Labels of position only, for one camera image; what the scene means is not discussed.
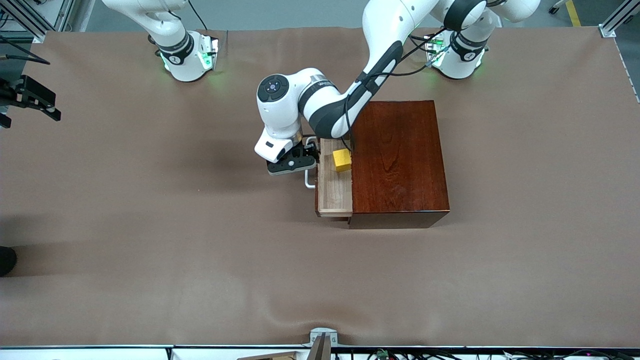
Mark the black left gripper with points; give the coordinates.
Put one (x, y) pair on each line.
(309, 149)

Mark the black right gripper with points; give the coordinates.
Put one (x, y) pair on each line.
(31, 93)

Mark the yellow block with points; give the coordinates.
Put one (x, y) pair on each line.
(342, 160)

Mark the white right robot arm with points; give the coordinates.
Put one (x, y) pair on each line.
(182, 65)

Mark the dark brown wooden cabinet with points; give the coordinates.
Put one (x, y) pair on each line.
(400, 165)

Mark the black rounded object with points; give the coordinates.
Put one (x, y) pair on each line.
(6, 261)

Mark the brown table cover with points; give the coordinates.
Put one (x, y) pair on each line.
(200, 280)

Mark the tan wooden board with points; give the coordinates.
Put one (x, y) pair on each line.
(270, 356)

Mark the black caster wheel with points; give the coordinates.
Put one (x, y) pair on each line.
(555, 7)

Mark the aluminium frame profile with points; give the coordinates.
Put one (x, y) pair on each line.
(67, 12)
(22, 17)
(620, 17)

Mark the grey metal camera mount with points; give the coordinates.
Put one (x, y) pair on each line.
(322, 340)

